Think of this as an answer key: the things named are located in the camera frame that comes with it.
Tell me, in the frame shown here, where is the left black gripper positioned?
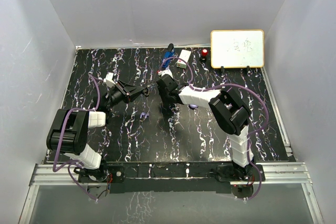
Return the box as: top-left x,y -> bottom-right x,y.
106,80 -> 144,110

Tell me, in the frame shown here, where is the black earbud charging case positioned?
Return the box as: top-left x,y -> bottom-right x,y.
142,87 -> 150,97

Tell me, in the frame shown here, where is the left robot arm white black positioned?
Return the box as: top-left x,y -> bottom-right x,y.
46,80 -> 149,182

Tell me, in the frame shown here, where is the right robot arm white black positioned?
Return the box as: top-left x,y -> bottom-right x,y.
156,74 -> 254,180

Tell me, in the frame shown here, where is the purple round earbud case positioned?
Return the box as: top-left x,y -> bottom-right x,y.
188,104 -> 198,109

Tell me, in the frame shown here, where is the blue black tool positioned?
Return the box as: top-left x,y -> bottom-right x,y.
160,43 -> 175,70

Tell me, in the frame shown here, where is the white rectangular box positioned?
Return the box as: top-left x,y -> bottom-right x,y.
176,49 -> 191,69

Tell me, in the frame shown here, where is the red emergency button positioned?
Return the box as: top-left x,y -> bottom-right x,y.
200,48 -> 208,63

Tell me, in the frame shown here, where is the black front base bar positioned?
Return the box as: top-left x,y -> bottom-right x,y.
74,161 -> 265,196

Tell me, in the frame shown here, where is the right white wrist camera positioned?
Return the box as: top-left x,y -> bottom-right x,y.
157,69 -> 173,78

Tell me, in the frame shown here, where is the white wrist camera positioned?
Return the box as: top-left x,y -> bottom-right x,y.
103,72 -> 115,88
157,69 -> 173,78

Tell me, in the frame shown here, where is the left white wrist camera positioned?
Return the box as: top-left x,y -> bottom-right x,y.
103,72 -> 115,88

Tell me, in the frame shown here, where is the white board wooden frame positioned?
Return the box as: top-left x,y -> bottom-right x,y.
211,29 -> 265,69

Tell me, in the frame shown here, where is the aluminium frame rail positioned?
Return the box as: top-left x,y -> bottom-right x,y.
19,161 -> 323,223

